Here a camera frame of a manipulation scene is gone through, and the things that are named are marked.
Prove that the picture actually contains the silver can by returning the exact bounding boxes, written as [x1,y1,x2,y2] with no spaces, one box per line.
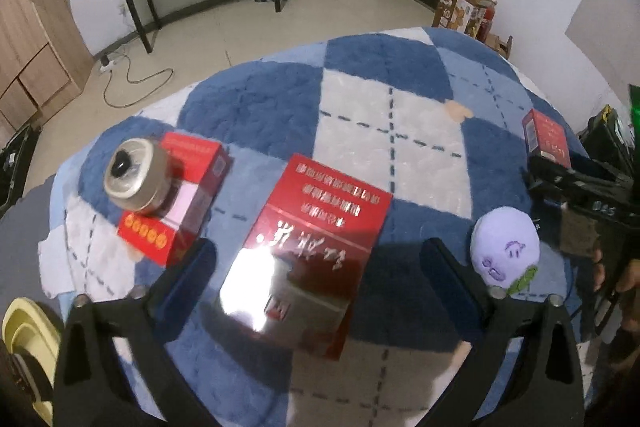
[102,138,173,215]

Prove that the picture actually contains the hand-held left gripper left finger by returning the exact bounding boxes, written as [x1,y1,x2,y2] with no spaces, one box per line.
[52,237,221,427]

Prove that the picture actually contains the colourful cardboard box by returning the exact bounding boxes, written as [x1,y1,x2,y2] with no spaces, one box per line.
[432,0,501,42]

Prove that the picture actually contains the power strip cable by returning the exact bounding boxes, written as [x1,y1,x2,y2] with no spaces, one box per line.
[102,42,176,108]

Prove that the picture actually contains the wooden wardrobe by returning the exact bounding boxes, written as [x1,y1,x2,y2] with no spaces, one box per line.
[0,0,96,148]

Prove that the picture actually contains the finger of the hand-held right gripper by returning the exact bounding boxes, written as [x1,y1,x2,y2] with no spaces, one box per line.
[522,154,626,210]

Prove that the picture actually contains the small red cigarette pack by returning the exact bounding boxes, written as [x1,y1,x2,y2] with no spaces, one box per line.
[521,109,572,170]

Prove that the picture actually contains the large red cigarette carton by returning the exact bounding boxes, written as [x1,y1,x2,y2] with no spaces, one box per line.
[212,153,392,360]

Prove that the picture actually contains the purple plush toy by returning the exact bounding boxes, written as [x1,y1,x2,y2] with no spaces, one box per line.
[469,206,542,298]

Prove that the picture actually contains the black bag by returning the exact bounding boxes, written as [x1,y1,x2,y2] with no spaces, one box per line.
[0,124,43,218]
[577,84,640,178]

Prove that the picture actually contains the person's right hand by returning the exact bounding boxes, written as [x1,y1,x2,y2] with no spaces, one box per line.
[591,249,640,295]

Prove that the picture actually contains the blue checkered fleece blanket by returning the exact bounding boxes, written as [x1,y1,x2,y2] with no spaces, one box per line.
[37,26,601,427]

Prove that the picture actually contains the grey bedsheet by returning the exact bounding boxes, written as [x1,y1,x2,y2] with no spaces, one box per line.
[0,172,66,323]

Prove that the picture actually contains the pale yellow plastic basin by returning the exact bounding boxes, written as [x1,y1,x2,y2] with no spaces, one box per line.
[0,297,63,415]

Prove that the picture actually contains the white power strip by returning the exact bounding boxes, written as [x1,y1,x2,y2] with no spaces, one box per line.
[97,52,126,75]

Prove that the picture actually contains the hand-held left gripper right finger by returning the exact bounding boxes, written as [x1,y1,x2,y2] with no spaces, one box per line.
[419,237,586,427]

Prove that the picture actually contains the red and white cigarette pack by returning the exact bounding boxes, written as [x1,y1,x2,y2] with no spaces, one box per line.
[116,132,234,268]

